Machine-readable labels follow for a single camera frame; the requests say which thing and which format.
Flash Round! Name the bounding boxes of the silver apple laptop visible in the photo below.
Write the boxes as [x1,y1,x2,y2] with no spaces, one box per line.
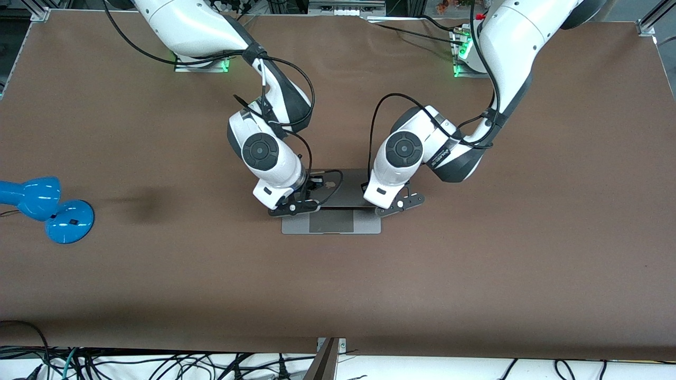
[281,169,382,235]

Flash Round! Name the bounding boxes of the white power strip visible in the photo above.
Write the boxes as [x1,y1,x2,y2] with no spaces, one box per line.
[309,0,387,17]

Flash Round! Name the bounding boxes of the blue desk lamp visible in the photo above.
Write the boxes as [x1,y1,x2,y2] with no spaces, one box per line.
[0,176,96,245]

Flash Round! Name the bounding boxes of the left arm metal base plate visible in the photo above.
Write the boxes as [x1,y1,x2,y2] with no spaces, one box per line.
[453,62,489,79]

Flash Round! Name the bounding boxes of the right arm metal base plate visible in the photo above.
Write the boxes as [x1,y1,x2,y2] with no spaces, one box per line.
[174,53,231,73]

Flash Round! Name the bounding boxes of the dark metal post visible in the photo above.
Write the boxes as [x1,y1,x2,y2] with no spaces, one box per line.
[304,338,339,380]

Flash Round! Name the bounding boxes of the black cable behind table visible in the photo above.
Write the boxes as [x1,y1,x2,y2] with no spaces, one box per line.
[369,17,461,46]

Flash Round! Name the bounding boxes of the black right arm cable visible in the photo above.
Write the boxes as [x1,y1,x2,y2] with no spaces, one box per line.
[103,0,345,207]

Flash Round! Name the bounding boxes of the teal floor cable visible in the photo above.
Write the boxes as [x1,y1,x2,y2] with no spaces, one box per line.
[53,347,81,380]

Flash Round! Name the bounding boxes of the black looped floor cable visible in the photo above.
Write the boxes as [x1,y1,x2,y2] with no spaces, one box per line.
[0,319,51,380]

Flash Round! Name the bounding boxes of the aluminium frame profile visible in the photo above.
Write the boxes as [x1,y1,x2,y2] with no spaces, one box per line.
[21,0,51,23]
[636,0,676,36]

